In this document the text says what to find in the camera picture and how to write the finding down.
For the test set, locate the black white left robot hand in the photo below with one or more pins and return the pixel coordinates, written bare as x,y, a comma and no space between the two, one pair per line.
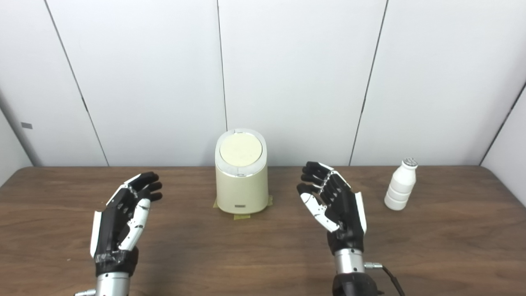
111,226

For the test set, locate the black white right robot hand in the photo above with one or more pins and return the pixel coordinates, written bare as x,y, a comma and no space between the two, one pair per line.
343,209

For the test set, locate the small white plastic bottle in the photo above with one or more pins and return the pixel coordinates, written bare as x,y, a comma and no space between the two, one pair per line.
400,187

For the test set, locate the cream-colored round bin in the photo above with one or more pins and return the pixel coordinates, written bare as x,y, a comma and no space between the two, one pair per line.
242,189

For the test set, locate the cream round bin lid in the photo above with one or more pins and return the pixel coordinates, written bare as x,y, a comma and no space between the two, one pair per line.
241,149

